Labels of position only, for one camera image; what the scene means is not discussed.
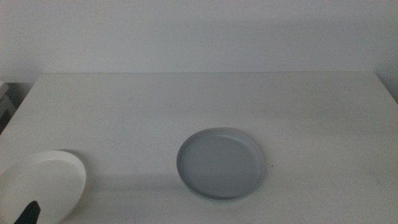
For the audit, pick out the grey shallow bowl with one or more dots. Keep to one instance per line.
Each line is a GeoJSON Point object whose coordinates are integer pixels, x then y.
{"type": "Point", "coordinates": [220, 165]}

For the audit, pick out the pale green shallow bowl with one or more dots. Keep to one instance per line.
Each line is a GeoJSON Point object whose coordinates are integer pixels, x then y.
{"type": "Point", "coordinates": [214, 200]}

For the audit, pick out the white shallow bowl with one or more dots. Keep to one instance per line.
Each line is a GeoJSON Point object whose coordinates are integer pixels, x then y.
{"type": "Point", "coordinates": [46, 180]}

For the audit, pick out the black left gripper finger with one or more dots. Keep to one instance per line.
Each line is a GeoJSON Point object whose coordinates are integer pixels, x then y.
{"type": "Point", "coordinates": [29, 214]}

